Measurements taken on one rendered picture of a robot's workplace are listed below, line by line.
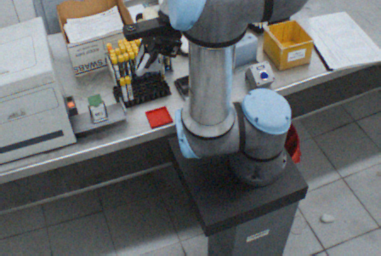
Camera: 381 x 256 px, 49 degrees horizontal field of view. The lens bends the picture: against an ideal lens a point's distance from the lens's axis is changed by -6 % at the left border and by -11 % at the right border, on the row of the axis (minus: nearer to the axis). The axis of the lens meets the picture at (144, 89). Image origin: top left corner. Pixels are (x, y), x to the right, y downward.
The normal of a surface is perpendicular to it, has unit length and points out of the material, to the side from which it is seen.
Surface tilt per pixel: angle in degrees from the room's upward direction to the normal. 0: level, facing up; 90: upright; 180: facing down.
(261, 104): 9
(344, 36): 0
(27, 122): 90
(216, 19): 104
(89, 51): 86
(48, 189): 0
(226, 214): 4
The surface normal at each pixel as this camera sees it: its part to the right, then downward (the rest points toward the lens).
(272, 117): 0.04, -0.69
